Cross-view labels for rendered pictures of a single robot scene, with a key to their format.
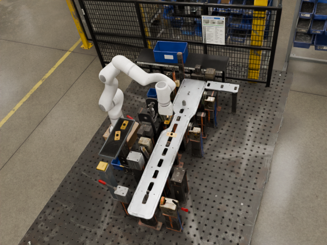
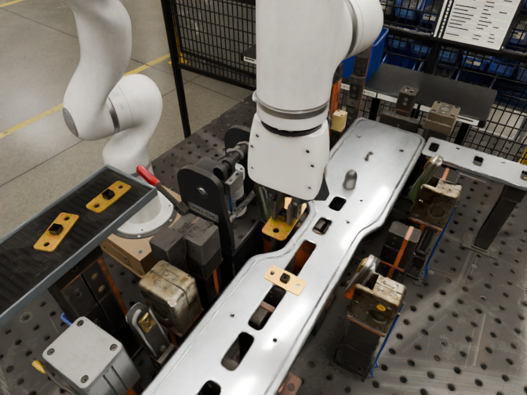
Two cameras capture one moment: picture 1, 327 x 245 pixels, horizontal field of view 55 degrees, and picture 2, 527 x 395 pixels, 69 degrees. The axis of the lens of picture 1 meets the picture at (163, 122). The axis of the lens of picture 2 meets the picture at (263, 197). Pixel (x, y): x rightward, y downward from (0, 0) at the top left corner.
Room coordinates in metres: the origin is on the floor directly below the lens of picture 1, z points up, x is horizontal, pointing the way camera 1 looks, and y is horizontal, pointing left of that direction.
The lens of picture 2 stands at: (1.12, -0.03, 1.67)
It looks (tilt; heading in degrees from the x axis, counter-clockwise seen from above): 44 degrees down; 3
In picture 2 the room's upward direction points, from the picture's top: straight up
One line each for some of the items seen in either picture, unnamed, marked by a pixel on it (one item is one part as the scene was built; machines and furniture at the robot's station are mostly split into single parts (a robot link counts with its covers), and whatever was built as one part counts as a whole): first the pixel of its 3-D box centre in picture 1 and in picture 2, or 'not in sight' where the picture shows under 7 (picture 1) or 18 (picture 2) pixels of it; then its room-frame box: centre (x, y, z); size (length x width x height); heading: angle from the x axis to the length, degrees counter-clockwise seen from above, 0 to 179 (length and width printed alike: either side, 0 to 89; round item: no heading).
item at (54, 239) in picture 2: (117, 135); (56, 230); (1.54, 0.36, 1.17); 0.08 x 0.04 x 0.01; 171
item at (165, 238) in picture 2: (144, 146); (180, 292); (1.59, 0.19, 0.90); 0.05 x 0.05 x 0.40; 62
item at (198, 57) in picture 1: (181, 60); (358, 74); (2.46, -0.30, 1.02); 0.90 x 0.22 x 0.03; 62
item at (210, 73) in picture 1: (210, 85); (427, 156); (2.16, -0.51, 0.88); 0.08 x 0.08 x 0.36; 62
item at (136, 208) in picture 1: (172, 137); (283, 290); (1.55, -0.04, 1.00); 1.38 x 0.22 x 0.02; 152
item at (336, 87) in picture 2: (175, 88); (328, 139); (2.14, -0.18, 0.95); 0.03 x 0.01 x 0.50; 152
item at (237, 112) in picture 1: (234, 100); (499, 215); (1.93, -0.67, 0.84); 0.11 x 0.06 x 0.29; 62
